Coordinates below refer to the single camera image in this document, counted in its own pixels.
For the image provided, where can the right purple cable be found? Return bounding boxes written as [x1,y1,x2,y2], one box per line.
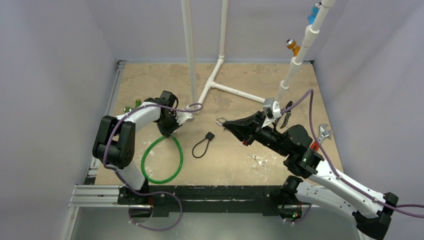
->
[281,88,424,220]

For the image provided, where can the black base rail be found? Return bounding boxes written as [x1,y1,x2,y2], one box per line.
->
[117,175,303,217]

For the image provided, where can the blue valve fitting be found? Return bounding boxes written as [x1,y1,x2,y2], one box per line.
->
[307,2,322,25]

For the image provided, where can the green pipe fitting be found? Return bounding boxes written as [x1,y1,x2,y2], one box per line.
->
[123,99,142,113]

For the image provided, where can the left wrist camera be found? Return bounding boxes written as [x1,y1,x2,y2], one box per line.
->
[176,105,195,126]

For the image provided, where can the orange valve fitting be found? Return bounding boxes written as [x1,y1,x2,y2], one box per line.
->
[285,38,301,57]

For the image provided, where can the black pliers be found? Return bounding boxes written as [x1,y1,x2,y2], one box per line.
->
[280,101,293,129]

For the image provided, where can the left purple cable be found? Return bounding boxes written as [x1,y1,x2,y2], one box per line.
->
[101,102,204,196]

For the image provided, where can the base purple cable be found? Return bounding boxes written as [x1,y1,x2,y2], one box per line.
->
[128,192,184,233]

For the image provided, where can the brass padlock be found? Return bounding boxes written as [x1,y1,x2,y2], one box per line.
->
[215,116,229,127]

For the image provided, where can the black cable loop lock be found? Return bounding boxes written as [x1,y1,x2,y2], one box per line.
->
[191,131,215,159]

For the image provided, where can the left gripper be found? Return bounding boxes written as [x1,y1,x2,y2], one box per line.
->
[156,112,182,137]

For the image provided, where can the adjustable wrench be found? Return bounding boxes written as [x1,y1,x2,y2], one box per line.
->
[310,123,334,151]

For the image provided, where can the aluminium frame rail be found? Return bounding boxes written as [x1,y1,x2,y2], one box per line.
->
[68,60,127,210]

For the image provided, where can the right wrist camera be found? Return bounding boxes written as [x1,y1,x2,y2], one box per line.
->
[262,97,282,128]

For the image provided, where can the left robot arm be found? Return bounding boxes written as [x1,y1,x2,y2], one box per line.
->
[92,90,194,205]

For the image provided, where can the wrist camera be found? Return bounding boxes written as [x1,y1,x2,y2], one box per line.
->
[176,105,195,126]
[262,97,282,128]

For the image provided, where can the green cable lock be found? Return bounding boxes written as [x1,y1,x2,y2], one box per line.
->
[140,135,184,184]

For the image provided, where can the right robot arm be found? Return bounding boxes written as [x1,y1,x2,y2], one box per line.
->
[216,111,399,240]

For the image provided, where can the white pvc pipe frame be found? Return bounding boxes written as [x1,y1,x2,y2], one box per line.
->
[181,0,344,103]

